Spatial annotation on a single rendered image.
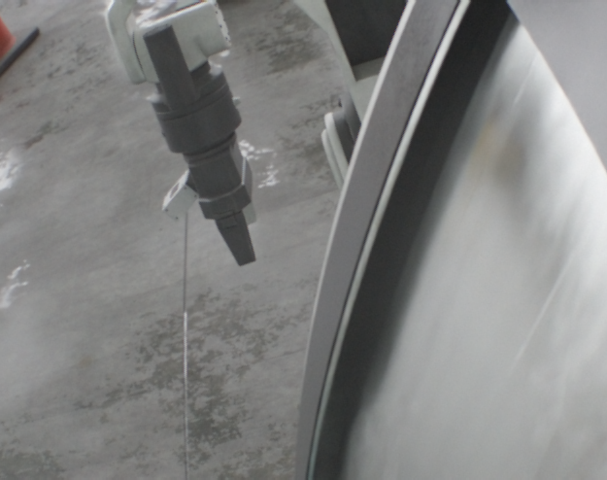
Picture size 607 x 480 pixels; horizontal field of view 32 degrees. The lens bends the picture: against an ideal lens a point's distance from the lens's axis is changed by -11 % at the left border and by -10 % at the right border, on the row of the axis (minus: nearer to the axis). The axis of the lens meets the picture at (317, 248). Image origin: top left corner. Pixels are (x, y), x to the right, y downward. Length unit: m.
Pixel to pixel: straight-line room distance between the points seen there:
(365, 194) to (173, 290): 1.97
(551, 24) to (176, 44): 0.98
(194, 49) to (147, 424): 0.95
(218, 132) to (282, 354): 0.84
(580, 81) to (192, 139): 1.05
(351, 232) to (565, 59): 0.13
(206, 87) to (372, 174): 0.92
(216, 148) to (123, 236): 1.27
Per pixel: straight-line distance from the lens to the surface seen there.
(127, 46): 1.21
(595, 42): 0.19
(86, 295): 2.39
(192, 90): 1.19
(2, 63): 3.89
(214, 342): 2.09
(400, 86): 0.29
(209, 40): 1.21
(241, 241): 1.25
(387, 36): 1.21
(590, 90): 0.19
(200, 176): 1.24
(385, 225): 0.36
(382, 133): 0.30
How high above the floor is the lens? 1.27
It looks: 35 degrees down
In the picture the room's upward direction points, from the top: 23 degrees counter-clockwise
